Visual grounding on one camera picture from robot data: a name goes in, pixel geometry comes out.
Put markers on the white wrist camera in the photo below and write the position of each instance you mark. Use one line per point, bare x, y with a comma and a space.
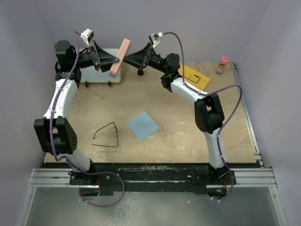
154, 38
87, 35

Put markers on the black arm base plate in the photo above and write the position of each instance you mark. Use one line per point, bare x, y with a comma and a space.
196, 178

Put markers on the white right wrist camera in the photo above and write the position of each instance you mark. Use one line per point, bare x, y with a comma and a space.
154, 38

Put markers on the yellow book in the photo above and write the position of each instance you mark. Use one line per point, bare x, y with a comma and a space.
194, 78

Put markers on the blue cleaning cloth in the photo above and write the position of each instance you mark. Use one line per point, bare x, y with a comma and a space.
142, 126

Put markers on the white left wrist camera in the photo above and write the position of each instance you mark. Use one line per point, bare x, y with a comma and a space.
87, 35

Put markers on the thin framed sunglasses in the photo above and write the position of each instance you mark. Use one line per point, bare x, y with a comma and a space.
106, 136

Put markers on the pink capped small bottle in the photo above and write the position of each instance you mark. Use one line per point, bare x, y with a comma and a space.
220, 68

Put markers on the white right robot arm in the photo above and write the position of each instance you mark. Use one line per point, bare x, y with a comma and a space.
208, 110

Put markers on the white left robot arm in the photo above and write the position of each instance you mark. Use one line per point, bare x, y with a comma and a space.
55, 134

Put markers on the small whiteboard on stand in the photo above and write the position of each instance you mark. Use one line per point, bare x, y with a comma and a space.
90, 74

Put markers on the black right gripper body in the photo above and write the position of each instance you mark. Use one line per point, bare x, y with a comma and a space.
154, 61

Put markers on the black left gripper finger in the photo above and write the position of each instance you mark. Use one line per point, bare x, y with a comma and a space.
105, 66
105, 57

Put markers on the pink glasses case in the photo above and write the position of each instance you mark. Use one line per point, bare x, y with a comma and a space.
120, 55

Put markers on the aluminium rail frame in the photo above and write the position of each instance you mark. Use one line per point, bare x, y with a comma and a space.
46, 178

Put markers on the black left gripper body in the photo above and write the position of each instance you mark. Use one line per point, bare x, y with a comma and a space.
89, 59

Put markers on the red and black stamp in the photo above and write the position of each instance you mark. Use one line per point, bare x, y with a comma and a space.
140, 72

